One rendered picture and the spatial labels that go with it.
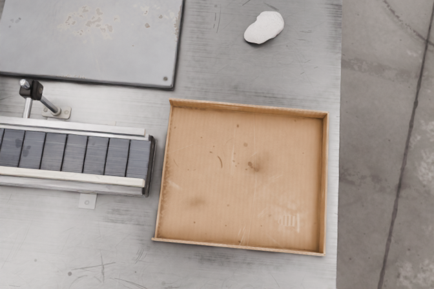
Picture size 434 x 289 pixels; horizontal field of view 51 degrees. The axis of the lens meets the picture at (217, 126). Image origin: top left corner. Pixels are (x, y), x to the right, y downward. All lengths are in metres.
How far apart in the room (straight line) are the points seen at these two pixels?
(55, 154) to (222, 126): 0.31
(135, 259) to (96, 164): 0.18
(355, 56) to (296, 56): 0.99
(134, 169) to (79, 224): 0.15
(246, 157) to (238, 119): 0.08
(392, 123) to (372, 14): 0.46
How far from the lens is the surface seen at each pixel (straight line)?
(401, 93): 1.92
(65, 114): 0.93
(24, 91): 0.82
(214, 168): 0.86
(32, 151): 0.88
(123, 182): 0.79
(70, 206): 0.90
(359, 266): 1.76
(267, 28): 0.93
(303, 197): 0.87
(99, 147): 0.85
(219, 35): 0.95
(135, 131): 0.75
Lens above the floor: 1.68
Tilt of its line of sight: 75 degrees down
